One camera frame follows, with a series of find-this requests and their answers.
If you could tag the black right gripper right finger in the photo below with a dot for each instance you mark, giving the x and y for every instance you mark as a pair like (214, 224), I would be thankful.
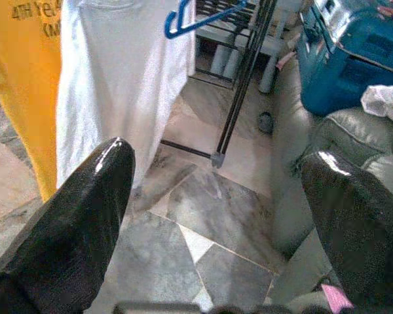
(363, 235)

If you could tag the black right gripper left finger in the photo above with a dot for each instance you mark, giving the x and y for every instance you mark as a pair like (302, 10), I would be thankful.
(68, 235)

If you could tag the blue plastic clothes hanger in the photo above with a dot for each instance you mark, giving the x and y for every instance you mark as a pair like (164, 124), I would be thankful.
(209, 19)

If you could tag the pink paper sheet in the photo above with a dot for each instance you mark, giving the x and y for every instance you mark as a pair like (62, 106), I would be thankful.
(335, 297)

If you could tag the grey-green leather sofa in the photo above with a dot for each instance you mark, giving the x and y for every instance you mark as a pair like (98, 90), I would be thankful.
(347, 131)

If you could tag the white crumpled cloth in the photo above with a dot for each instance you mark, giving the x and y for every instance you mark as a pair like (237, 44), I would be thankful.
(386, 104)

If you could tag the small grey floor object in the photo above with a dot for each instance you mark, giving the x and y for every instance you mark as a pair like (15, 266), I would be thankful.
(267, 122)

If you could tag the yellow t-shirt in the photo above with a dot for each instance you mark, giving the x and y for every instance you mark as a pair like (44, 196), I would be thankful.
(23, 81)

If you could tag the white t-shirt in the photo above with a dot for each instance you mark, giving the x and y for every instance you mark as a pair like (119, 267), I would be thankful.
(118, 81)

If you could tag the teal blue plastic case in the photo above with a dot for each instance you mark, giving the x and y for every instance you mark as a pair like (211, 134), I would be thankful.
(347, 65)

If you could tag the black metal clothes drying rack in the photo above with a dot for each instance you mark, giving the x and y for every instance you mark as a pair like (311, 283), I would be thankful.
(242, 85)

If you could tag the pale grey slatted bench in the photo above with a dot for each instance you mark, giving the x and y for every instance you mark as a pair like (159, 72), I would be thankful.
(222, 62)

